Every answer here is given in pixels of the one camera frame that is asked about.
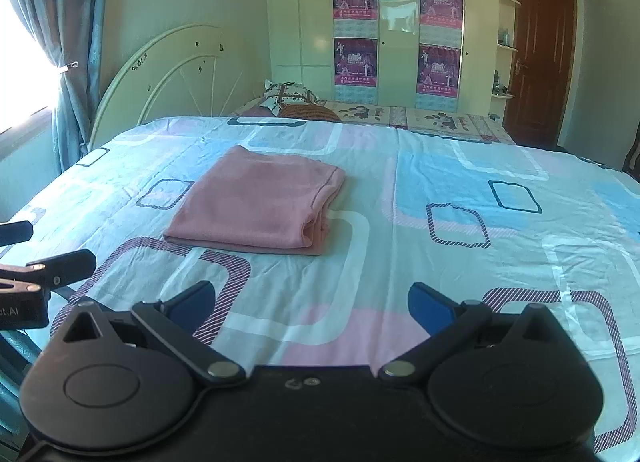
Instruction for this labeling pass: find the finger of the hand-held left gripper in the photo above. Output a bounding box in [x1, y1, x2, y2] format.
[0, 249, 97, 291]
[0, 221, 34, 247]

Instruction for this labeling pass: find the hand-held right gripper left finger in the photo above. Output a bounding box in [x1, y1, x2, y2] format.
[61, 281, 247, 385]

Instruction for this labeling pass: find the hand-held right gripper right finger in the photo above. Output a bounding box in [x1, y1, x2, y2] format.
[376, 282, 567, 384]

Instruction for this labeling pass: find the pink sweater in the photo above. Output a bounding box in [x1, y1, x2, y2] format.
[162, 145, 347, 257]

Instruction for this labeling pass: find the light blue patterned bed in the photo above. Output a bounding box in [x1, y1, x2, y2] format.
[0, 115, 640, 455]

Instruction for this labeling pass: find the window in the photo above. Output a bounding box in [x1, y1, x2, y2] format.
[0, 0, 58, 135]

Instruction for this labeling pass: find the floral cream bed sheet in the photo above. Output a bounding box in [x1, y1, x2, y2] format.
[227, 97, 516, 144]

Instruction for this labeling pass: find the cream round headboard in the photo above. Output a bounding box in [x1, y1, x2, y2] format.
[89, 24, 273, 150]

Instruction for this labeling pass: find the orange striped pillow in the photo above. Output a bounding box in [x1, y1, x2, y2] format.
[279, 103, 344, 124]

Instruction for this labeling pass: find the teal curtain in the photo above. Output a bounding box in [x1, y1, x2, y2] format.
[0, 0, 112, 173]

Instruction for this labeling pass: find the patterned pillow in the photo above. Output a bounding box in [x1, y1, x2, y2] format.
[261, 81, 326, 117]

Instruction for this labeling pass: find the dark wooden chair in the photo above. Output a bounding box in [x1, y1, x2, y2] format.
[621, 135, 640, 173]

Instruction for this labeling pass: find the cream corner shelf unit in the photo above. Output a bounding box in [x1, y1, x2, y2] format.
[492, 0, 522, 100]

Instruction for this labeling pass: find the brown wooden door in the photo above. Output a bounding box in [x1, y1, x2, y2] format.
[502, 0, 577, 148]

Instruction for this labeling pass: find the cream wardrobe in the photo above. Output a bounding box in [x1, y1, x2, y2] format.
[265, 0, 608, 110]

